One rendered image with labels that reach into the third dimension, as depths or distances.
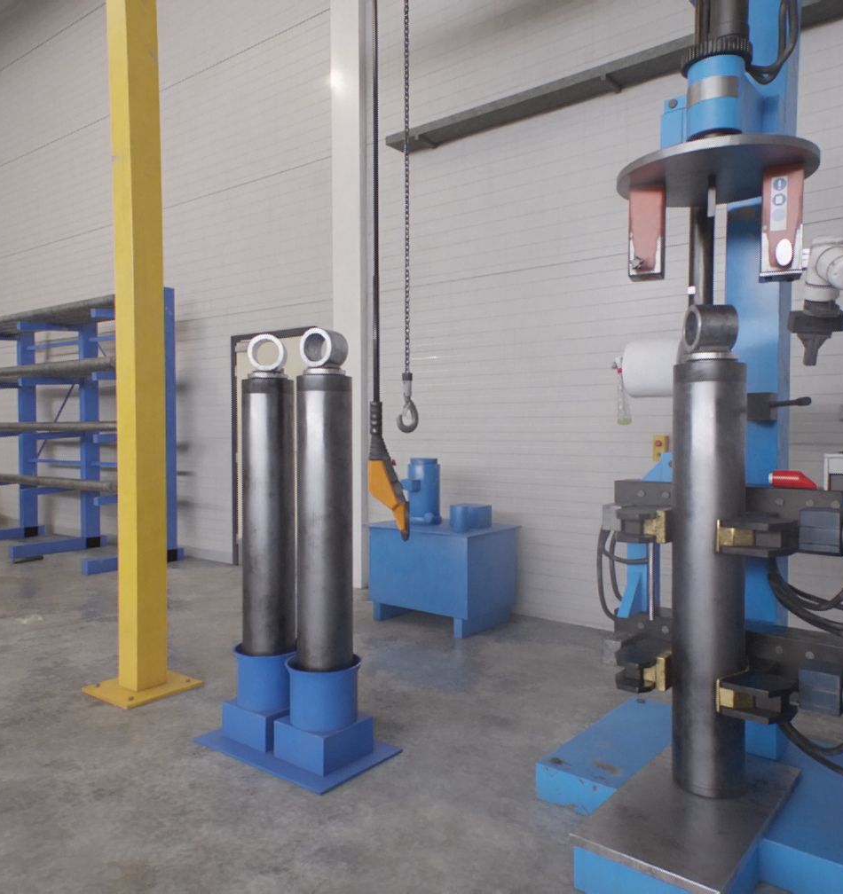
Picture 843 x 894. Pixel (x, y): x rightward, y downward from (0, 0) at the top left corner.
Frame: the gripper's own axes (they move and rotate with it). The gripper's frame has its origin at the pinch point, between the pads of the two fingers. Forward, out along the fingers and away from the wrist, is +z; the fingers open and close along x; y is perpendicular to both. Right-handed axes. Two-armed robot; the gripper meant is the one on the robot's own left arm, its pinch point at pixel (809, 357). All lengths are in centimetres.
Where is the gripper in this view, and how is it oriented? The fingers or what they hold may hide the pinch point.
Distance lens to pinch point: 243.8
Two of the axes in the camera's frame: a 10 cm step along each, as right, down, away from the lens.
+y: 1.6, -4.5, 8.8
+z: 0.8, 8.9, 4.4
